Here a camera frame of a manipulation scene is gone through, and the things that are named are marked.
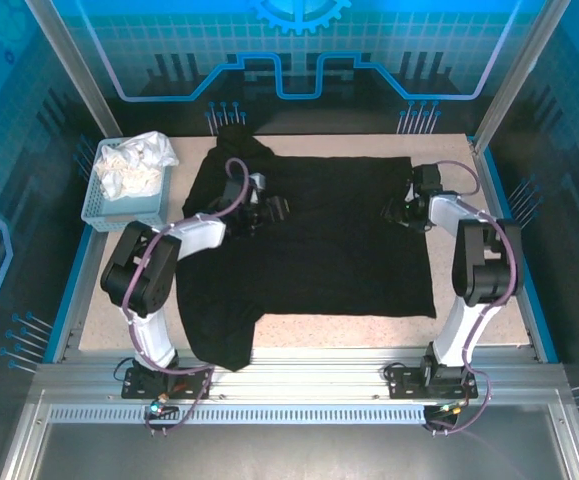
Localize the black t-shirt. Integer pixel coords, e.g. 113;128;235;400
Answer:
176;124;438;374

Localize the light blue plastic basket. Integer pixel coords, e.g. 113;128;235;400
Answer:
79;138;175;234

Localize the crumpled white t-shirt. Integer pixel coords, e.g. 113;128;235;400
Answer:
93;130;180;202

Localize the aluminium mounting beam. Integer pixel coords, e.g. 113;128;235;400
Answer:
33;346;568;401

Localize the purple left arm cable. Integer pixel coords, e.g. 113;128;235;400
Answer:
121;157;251;436

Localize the blue and silver right table rail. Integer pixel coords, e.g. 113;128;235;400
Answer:
467;133;561;365

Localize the blue and silver table rail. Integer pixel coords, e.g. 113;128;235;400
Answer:
467;133;561;365
43;138;133;364

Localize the aluminium right frame post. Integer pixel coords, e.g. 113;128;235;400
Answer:
471;0;573;157

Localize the aluminium frame post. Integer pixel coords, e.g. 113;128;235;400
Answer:
22;0;133;154
471;0;573;157

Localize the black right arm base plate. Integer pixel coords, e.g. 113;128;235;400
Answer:
386;367;479;401

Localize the blue and silver left table rail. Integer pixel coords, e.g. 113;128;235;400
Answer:
43;138;133;364

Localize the slotted grey cable duct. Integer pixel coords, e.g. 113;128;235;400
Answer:
47;405;428;426

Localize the aluminium left frame post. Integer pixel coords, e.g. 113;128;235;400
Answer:
22;0;133;154

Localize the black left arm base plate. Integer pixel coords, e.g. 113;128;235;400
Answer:
121;367;214;401

